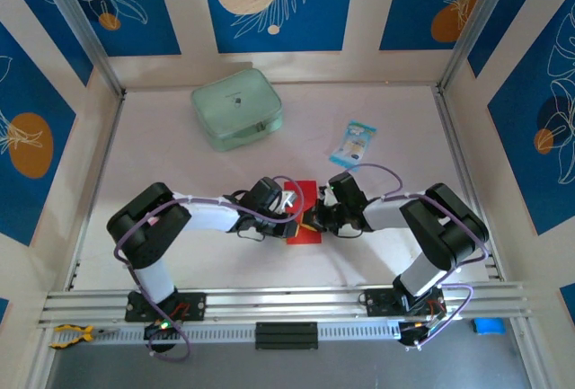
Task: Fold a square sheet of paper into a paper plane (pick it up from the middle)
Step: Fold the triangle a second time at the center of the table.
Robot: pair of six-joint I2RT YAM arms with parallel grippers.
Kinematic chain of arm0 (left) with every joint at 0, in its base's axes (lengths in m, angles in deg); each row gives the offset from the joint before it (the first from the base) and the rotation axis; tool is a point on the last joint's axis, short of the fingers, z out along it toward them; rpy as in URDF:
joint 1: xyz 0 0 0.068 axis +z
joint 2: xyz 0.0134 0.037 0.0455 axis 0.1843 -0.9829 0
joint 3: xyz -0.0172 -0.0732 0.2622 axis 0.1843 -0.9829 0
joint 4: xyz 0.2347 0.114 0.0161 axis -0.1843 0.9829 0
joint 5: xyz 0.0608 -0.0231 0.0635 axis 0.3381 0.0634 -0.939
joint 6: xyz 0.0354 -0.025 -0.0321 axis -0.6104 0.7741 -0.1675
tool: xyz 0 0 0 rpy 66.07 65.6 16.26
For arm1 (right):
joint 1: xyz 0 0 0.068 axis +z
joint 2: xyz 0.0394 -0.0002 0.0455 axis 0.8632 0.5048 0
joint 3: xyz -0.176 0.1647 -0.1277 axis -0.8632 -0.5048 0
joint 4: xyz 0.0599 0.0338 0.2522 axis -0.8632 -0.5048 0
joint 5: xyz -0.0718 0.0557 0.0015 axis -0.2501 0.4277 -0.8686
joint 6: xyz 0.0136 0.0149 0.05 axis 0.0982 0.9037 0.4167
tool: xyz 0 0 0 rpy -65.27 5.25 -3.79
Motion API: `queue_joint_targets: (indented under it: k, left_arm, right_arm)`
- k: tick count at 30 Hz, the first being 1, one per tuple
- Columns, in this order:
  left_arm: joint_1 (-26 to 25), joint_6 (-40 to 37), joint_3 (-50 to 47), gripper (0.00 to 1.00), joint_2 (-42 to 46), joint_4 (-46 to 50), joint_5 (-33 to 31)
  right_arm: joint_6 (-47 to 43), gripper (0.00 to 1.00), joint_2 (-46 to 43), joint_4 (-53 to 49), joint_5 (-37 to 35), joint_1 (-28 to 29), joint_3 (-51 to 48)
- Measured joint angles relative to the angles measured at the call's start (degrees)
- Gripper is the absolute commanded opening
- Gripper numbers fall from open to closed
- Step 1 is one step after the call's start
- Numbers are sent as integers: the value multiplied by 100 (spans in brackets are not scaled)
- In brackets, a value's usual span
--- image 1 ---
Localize small black controller board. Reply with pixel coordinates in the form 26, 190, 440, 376
142, 319, 181, 355
397, 316, 448, 350

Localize aluminium side rail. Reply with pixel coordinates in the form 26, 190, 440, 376
433, 85, 505, 282
66, 92, 128, 292

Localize slotted grey cable duct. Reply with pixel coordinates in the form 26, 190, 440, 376
49, 320, 403, 348

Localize aluminium frame post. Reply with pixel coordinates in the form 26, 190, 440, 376
436, 0, 525, 93
33, 0, 127, 96

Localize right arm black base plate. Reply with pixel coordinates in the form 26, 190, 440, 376
364, 287, 446, 318

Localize black ribbed bracket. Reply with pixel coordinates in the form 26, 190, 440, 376
254, 322, 319, 350

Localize mint green zip pouch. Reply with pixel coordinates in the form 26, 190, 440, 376
190, 68, 286, 153

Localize small blue block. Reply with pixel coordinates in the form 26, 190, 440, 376
471, 316, 507, 336

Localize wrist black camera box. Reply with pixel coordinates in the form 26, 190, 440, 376
248, 176, 300, 214
327, 172, 367, 211

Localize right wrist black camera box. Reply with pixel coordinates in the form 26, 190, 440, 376
327, 172, 367, 211

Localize yellow handled pliers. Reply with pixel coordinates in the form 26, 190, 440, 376
49, 323, 120, 349

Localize blue white snack packet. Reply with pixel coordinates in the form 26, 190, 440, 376
328, 119, 378, 172

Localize red square paper sheet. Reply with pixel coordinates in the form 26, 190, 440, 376
282, 179, 323, 245

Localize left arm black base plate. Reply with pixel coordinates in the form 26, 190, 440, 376
124, 290, 208, 323

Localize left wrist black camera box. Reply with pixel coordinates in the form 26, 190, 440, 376
248, 176, 300, 214

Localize aluminium cross rail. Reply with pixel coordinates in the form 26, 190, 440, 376
38, 280, 538, 325

